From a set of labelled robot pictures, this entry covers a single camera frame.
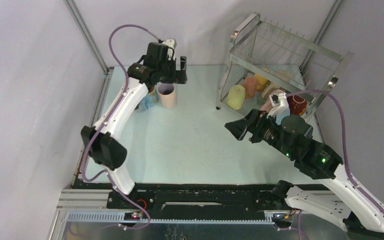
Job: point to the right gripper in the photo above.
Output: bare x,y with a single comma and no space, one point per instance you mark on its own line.
255,119

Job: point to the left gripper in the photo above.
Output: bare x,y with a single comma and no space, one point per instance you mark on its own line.
177,76

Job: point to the pale pink cup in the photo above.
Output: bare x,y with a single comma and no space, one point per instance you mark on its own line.
167,95

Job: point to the blue patterned mug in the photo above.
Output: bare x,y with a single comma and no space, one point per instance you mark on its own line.
150,100

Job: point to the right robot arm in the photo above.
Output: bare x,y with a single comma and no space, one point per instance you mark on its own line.
357,212

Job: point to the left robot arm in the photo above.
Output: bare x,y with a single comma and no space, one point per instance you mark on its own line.
102,140

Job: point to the metal dish rack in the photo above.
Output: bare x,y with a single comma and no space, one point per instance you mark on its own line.
260,46

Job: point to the pink mug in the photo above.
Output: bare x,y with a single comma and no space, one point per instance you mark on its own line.
267,106

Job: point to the salmon pink cup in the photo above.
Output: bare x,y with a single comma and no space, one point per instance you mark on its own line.
249,84

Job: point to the light blue mug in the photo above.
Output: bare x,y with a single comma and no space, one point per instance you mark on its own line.
282,115

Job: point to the orange yellow cup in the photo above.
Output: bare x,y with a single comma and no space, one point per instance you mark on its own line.
261,82

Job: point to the dark red mug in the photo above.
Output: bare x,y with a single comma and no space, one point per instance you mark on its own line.
297,105

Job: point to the aluminium frame post left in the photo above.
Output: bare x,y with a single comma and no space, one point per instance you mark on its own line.
87,35

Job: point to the aluminium frame post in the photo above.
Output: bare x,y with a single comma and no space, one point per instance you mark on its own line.
334,10
87,35

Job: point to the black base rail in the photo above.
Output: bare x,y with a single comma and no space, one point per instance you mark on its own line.
180,203

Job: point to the aluminium frame post right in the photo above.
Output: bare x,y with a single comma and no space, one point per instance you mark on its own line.
334,10

